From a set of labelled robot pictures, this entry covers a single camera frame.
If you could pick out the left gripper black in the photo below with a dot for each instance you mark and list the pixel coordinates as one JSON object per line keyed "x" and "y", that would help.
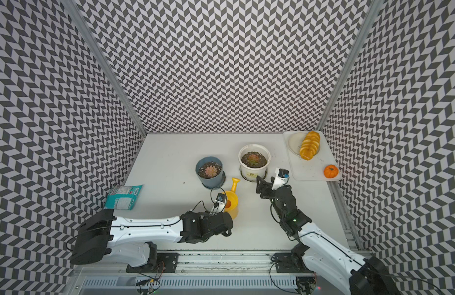
{"x": 206, "y": 214}

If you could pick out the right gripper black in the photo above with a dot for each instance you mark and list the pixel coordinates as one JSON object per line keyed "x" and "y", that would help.
{"x": 267, "y": 186}

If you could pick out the yellow plastic watering can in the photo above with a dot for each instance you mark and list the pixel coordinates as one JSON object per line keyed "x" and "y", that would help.
{"x": 232, "y": 198}

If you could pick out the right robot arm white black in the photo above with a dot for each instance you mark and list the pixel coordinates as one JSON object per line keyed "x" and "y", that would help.
{"x": 348, "y": 271}

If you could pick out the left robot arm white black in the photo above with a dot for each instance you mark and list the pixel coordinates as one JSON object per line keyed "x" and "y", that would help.
{"x": 109, "y": 238}

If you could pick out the green red succulent plant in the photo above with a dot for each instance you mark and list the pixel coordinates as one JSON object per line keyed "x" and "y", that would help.
{"x": 253, "y": 159}

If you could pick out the pink succulent plant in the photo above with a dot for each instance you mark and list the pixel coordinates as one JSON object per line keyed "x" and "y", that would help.
{"x": 211, "y": 171}

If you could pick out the white plastic flower pot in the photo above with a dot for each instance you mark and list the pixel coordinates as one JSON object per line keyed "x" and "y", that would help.
{"x": 265, "y": 159}

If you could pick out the white cutting board tray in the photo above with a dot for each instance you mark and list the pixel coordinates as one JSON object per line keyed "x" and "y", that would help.
{"x": 312, "y": 170}

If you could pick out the white round plate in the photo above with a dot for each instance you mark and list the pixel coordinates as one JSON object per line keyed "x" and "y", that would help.
{"x": 295, "y": 142}

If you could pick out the blue plastic flower pot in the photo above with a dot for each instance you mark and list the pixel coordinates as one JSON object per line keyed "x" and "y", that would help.
{"x": 199, "y": 169}

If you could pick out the small orange pumpkin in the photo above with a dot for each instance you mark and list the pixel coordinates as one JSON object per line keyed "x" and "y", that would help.
{"x": 331, "y": 171}

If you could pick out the teal tissue packet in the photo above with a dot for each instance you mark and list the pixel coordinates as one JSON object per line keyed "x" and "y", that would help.
{"x": 122, "y": 197}

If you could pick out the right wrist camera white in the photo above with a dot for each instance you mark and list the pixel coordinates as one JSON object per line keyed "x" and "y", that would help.
{"x": 281, "y": 178}

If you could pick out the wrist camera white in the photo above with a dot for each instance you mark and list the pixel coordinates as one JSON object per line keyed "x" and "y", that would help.
{"x": 281, "y": 178}
{"x": 220, "y": 204}

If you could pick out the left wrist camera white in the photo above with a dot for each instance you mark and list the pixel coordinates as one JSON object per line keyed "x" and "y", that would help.
{"x": 220, "y": 204}

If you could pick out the aluminium front rail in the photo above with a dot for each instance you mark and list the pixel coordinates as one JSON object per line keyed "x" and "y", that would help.
{"x": 201, "y": 263}

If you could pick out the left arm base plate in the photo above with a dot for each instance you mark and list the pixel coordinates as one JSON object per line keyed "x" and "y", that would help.
{"x": 165, "y": 263}

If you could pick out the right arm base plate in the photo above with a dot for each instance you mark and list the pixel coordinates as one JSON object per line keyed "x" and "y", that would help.
{"x": 288, "y": 263}

